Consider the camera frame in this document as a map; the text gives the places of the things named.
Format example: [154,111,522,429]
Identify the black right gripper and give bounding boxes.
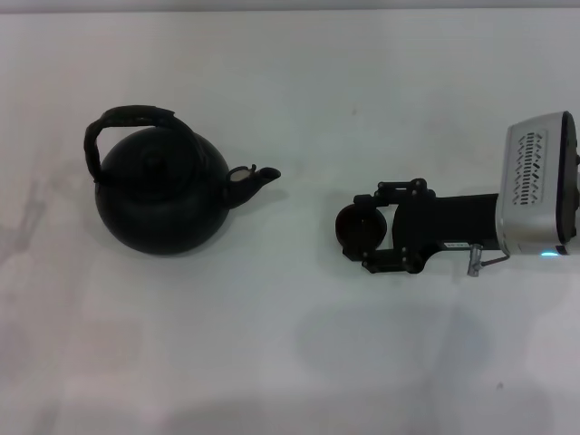
[339,178,500,276]

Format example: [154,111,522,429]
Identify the small dark brown teacup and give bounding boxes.
[334,204,388,248]

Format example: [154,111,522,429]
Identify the black round teapot with handle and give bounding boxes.
[82,104,282,256]

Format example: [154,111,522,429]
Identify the grey right gripper cable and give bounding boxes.
[466,243,511,276]

